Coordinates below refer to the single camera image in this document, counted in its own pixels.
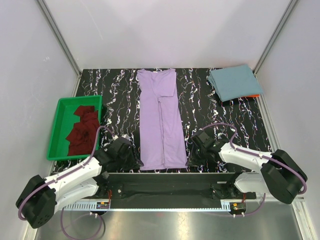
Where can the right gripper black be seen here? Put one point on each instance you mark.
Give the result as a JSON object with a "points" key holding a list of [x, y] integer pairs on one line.
{"points": [[193, 161]]}

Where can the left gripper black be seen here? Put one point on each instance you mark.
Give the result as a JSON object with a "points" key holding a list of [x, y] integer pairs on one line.
{"points": [[135, 162]]}

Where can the purple t shirt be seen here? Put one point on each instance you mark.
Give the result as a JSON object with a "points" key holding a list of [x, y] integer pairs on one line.
{"points": [[162, 141]]}

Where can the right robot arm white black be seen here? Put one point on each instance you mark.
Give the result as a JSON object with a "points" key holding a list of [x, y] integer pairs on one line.
{"points": [[274, 173]]}

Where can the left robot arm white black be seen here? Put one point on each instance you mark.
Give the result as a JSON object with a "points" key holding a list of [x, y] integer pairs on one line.
{"points": [[41, 198]]}

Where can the dark red t shirt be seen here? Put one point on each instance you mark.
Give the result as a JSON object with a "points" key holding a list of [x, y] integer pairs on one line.
{"points": [[82, 137]]}

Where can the green plastic bin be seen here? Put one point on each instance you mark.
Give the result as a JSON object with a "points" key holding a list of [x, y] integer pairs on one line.
{"points": [[63, 124]]}

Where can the folded blue-grey t shirt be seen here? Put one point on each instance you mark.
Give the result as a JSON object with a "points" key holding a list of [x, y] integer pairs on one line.
{"points": [[234, 82]]}

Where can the folded orange t shirt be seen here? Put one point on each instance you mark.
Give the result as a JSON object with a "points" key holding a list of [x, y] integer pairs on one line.
{"points": [[252, 96]]}

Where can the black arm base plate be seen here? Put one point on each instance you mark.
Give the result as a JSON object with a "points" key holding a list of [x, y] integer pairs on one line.
{"points": [[196, 188]]}

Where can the white slotted cable duct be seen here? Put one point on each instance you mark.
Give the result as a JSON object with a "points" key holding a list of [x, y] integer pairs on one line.
{"points": [[149, 206]]}

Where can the left aluminium frame post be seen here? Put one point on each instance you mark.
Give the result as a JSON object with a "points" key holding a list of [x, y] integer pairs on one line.
{"points": [[58, 35]]}

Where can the aluminium frame post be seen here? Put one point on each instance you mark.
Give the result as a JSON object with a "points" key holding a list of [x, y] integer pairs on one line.
{"points": [[276, 33], [58, 35]]}

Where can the right aluminium frame post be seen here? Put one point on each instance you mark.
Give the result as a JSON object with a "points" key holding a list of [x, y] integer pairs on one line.
{"points": [[276, 33]]}

